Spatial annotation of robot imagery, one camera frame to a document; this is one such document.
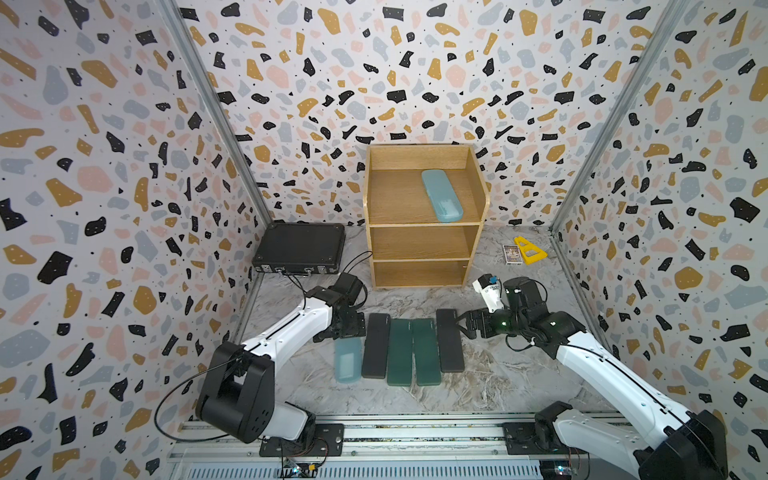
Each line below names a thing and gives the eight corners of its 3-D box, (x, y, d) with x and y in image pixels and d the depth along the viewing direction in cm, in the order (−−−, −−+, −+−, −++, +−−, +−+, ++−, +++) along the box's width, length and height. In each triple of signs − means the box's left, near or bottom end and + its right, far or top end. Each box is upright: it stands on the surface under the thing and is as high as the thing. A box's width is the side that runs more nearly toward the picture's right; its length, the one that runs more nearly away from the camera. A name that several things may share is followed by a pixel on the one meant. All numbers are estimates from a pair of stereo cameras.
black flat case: (256, 278, 109) (248, 265, 103) (274, 233, 123) (267, 220, 118) (338, 279, 109) (334, 266, 103) (345, 234, 124) (343, 221, 118)
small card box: (506, 264, 113) (508, 260, 112) (502, 248, 119) (503, 245, 117) (522, 264, 114) (524, 261, 112) (517, 249, 119) (518, 245, 117)
